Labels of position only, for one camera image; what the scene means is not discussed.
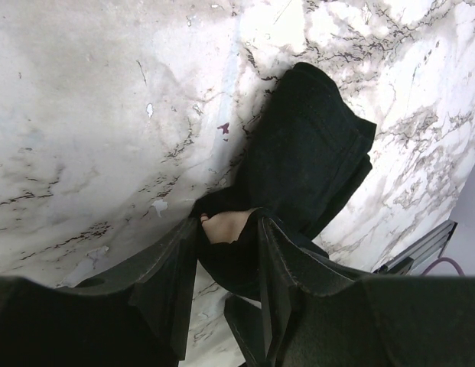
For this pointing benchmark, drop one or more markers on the aluminium frame rail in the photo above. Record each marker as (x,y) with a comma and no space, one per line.
(421,253)

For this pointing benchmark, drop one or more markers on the black garment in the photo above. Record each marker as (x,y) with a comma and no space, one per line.
(308,155)

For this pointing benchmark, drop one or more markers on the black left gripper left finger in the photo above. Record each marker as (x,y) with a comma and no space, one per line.
(137,313)

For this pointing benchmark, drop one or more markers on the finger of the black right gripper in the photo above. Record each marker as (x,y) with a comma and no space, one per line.
(245,322)

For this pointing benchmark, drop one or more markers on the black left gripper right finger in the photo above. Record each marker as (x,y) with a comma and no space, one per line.
(318,313)

